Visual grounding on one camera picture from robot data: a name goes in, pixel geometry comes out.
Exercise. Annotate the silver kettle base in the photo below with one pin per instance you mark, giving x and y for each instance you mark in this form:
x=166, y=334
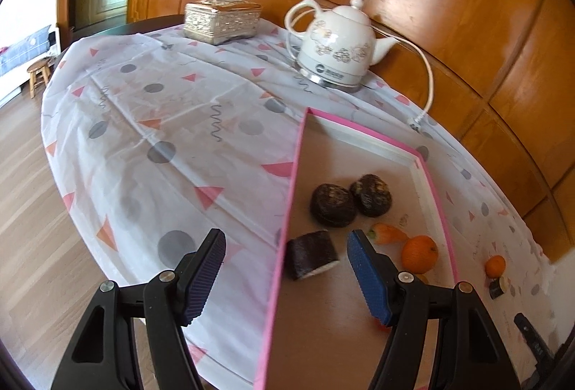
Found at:
x=330, y=81

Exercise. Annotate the dark cylindrical fruit piece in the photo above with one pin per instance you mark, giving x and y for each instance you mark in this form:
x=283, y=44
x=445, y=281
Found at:
x=310, y=255
x=496, y=290

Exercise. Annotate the small wooden stool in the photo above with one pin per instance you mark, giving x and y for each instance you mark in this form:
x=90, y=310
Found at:
x=38, y=67

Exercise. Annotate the blue patterned cloth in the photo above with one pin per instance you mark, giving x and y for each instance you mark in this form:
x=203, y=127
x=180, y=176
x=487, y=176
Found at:
x=22, y=51

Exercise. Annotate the dark round fruit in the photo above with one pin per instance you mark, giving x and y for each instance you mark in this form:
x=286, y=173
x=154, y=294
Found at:
x=373, y=194
x=332, y=206

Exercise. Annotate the small orange carrot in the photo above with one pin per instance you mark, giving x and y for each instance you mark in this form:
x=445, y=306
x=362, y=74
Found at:
x=388, y=234

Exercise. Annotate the orange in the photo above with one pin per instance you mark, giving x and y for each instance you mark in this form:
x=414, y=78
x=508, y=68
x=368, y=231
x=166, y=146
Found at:
x=418, y=255
x=495, y=266

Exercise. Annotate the dark table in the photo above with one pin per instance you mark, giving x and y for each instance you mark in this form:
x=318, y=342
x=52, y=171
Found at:
x=112, y=28

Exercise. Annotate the pink cardboard tray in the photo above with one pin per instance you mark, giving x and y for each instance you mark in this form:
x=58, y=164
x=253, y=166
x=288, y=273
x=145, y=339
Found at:
x=314, y=327

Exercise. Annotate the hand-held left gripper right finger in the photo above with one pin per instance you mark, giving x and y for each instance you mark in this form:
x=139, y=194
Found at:
x=368, y=277

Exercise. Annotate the white ceramic electric kettle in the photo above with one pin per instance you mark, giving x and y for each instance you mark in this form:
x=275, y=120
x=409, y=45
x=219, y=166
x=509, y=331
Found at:
x=337, y=40

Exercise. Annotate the silver ornate tissue box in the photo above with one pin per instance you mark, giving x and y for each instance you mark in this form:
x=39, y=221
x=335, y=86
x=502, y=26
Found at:
x=220, y=24

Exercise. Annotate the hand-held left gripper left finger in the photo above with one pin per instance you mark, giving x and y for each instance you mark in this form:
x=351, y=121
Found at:
x=202, y=282

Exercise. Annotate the white patterned tablecloth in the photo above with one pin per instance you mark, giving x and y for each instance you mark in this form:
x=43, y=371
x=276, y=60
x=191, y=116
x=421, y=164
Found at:
x=179, y=125

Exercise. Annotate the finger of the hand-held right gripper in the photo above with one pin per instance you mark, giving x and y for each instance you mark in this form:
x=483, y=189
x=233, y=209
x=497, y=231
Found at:
x=534, y=340

